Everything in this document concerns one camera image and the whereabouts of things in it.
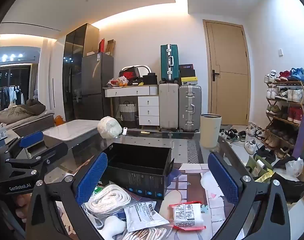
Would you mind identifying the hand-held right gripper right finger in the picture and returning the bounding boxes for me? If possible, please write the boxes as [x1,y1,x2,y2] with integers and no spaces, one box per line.
[207,152,291,240]

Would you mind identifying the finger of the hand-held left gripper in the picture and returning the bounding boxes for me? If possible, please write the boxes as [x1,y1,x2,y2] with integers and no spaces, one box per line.
[6,142,69,178]
[4,131,44,159]

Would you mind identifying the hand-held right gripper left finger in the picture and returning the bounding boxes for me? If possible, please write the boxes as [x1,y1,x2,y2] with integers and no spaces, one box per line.
[24,152,110,240]

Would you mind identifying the white cable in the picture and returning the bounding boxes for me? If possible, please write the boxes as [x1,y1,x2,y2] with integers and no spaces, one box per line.
[82,204,105,230]

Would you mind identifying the black cardboard box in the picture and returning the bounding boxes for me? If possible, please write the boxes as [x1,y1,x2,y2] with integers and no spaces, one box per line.
[100,142,175,200]

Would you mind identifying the red-edged white packet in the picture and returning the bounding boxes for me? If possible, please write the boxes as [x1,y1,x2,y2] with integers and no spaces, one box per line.
[169,201,207,230]

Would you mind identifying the white fluffy fleece piece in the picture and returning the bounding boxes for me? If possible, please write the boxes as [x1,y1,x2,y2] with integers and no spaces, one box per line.
[102,215,127,239]

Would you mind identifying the white printed pouch packet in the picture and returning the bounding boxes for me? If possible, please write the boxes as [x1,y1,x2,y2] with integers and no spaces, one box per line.
[123,201,170,232]

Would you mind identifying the grey sofa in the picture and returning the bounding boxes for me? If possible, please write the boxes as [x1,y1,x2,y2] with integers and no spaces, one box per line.
[0,112,55,138]

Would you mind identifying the brown blanket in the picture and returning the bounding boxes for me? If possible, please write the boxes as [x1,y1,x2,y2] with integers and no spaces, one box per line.
[0,99,46,124]

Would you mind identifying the printed cartoon table mat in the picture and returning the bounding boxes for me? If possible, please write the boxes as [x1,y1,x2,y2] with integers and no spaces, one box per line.
[54,162,236,240]

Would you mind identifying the green paper bag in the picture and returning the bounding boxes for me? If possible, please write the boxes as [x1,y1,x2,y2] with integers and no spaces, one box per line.
[246,155,275,178]

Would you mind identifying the grey patterned rug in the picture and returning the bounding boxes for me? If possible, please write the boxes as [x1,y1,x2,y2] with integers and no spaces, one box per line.
[144,137,205,164]

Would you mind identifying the scattered shoes group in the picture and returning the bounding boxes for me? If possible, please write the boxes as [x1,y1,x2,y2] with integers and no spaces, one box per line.
[218,122,276,164]

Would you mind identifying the hanging clothes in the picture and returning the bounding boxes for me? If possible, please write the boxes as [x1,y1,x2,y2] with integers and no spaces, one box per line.
[0,85,25,105]

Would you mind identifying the cream trash bin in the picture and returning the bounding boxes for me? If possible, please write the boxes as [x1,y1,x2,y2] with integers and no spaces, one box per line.
[200,113,222,148]

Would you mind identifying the white plastic bag bundle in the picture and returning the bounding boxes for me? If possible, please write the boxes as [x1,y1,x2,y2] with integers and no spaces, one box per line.
[97,116,123,139]

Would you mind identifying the black plastic bag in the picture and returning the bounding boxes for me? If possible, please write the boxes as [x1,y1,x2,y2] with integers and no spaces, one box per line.
[269,157,304,204]

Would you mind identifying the white crumpled plastic bag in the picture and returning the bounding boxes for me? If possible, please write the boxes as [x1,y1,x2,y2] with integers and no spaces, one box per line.
[285,157,304,179]

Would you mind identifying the wicker basket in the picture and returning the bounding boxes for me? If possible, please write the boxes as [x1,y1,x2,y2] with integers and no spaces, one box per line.
[119,101,138,128]

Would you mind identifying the silver suitcase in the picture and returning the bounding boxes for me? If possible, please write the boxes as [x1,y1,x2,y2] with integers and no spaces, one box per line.
[178,85,202,132]

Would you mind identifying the dark glass tall cabinet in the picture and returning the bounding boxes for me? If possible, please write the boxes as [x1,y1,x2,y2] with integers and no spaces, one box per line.
[62,23,100,122]

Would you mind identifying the grey refrigerator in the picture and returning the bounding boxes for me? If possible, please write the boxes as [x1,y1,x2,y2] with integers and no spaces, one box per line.
[81,52,114,120]

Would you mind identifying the purple paper bag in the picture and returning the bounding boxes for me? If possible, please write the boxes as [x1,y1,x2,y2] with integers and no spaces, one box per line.
[292,115,304,161]

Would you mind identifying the beige suitcase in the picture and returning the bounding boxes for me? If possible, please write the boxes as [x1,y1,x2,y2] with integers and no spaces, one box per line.
[159,83,180,132]

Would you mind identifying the white desk with drawers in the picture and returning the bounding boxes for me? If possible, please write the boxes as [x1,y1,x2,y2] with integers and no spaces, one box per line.
[103,85,160,127]

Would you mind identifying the shoe rack with shoes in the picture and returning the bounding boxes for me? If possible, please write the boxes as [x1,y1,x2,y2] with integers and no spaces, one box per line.
[264,67,304,155]

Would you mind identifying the beige door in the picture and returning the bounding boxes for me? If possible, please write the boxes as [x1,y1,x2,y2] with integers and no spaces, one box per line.
[203,19,251,126]

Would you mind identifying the bag of fruit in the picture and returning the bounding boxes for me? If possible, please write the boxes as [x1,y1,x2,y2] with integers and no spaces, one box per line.
[107,77,129,87]

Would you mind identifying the yellow and black box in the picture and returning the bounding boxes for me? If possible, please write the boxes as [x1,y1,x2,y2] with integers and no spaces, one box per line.
[181,76,199,86]

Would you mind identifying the black and red bag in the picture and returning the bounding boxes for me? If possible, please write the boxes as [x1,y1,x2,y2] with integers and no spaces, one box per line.
[119,67,140,80]

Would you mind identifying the black product box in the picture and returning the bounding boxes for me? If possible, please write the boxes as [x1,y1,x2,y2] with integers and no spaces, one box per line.
[179,64,196,78]

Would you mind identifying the brown cardboard box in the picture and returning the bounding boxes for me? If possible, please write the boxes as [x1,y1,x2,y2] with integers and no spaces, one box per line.
[106,39,116,57]

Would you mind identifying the white oval mirror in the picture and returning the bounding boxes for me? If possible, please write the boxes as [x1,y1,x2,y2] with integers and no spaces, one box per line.
[119,65,152,78]

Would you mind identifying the wooden shoe rack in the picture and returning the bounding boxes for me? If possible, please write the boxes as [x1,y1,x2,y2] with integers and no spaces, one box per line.
[264,79,304,153]

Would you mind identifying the teal suitcase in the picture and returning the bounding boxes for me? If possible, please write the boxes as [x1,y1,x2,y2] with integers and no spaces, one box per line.
[160,44,179,83]

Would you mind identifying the white rope bundle in bag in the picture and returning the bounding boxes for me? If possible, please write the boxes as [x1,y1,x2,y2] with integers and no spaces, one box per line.
[82,184,142,217]

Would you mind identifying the cream rope coil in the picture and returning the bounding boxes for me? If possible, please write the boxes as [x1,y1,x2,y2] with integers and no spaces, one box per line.
[122,227,167,240]

